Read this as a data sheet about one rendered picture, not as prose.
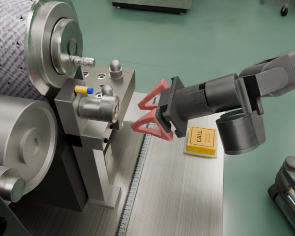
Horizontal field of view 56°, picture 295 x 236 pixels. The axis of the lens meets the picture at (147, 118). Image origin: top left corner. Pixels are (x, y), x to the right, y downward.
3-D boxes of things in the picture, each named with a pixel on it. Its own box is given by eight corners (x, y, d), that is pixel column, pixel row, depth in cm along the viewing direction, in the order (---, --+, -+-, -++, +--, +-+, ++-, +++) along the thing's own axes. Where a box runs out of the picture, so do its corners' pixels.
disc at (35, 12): (45, 120, 38) (12, 11, 28) (41, 120, 38) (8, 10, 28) (85, 66, 49) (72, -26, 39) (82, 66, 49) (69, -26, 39)
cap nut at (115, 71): (121, 80, 68) (120, 65, 65) (106, 78, 69) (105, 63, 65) (125, 71, 71) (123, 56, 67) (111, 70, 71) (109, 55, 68)
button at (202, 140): (214, 156, 68) (216, 150, 67) (186, 151, 69) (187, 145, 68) (215, 134, 73) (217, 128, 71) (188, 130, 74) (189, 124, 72)
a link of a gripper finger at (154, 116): (146, 121, 58) (187, 111, 53) (138, 148, 53) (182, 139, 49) (129, 98, 54) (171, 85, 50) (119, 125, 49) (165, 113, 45)
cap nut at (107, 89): (114, 107, 61) (112, 92, 58) (98, 105, 62) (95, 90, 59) (118, 97, 64) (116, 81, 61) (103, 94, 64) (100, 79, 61)
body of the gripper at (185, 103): (182, 101, 56) (218, 92, 52) (176, 140, 49) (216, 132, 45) (168, 77, 52) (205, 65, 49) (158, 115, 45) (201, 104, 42)
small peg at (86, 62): (92, 69, 39) (92, 60, 38) (74, 67, 40) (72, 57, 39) (96, 65, 40) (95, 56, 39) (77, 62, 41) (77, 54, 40)
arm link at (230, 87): (243, 69, 46) (238, 72, 41) (254, 108, 47) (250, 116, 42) (204, 81, 50) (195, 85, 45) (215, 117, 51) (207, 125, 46)
